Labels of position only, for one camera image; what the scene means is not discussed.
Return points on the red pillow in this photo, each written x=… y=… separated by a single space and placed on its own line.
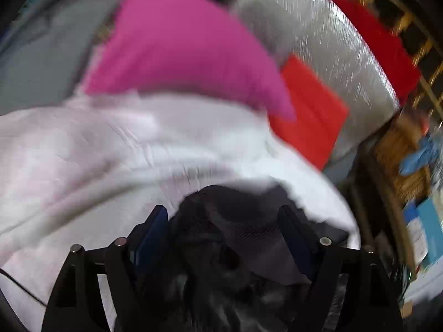
x=320 y=114

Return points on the grey blazer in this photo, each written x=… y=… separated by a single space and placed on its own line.
x=45 y=51

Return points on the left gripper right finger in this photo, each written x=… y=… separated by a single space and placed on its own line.
x=300 y=239

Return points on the light blue shoe box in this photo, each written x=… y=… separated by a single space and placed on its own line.
x=424 y=227

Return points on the magenta pillow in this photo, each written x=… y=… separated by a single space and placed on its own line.
x=188 y=45

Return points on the wicker basket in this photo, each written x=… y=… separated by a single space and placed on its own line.
x=402 y=139

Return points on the wooden side table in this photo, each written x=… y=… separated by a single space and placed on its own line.
x=379 y=216

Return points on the black quilted jacket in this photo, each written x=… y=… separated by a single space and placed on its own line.
x=225 y=266

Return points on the wooden stair railing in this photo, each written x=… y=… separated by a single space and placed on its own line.
x=426 y=52

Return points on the red blanket on board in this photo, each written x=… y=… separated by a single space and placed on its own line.
x=386 y=47

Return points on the blue cloth in basket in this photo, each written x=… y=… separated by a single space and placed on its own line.
x=427 y=153

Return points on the white bed blanket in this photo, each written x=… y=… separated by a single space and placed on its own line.
x=89 y=170

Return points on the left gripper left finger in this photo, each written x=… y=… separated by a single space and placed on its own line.
x=146 y=240

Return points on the silver foil insulation board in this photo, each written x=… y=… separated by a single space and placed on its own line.
x=319 y=33

